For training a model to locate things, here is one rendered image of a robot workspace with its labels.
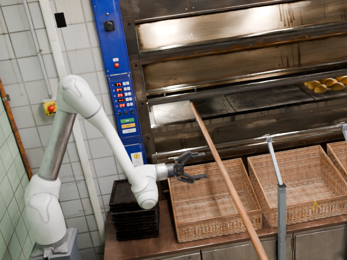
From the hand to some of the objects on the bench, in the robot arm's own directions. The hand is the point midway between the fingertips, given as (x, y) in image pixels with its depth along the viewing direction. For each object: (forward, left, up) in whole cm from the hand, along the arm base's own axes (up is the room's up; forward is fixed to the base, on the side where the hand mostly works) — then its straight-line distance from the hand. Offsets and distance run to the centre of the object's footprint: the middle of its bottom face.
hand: (203, 165), depth 205 cm
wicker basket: (+6, +35, -60) cm, 70 cm away
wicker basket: (+124, +42, -60) cm, 144 cm away
